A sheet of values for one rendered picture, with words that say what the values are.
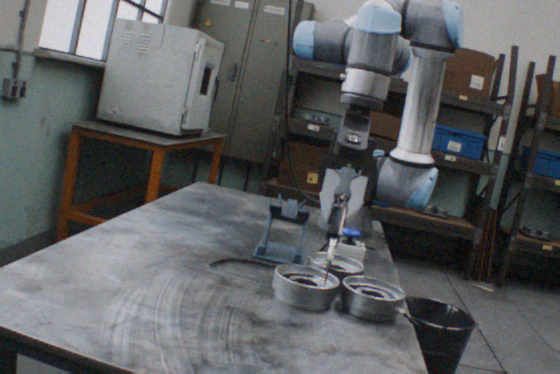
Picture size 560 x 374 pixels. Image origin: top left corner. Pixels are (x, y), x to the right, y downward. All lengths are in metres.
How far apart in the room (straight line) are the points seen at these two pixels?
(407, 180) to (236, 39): 3.59
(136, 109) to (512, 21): 3.52
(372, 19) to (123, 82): 2.46
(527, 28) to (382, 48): 4.43
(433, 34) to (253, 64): 3.52
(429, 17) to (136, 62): 2.17
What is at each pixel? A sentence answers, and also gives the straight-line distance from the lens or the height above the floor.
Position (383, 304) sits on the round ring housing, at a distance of 0.83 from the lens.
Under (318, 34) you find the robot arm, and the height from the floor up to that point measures 1.24.
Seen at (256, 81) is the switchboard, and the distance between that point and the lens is 4.70.
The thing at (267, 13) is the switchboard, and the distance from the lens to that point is 4.76.
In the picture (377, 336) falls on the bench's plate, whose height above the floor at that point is 0.80.
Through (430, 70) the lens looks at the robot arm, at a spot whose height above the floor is 1.26.
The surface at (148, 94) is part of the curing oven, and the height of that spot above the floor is 1.01.
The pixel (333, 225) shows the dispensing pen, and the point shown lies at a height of 0.93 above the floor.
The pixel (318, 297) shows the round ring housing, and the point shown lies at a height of 0.83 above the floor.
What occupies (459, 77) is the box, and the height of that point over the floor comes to 1.64.
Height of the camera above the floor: 1.09
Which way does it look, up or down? 7 degrees down
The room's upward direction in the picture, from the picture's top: 12 degrees clockwise
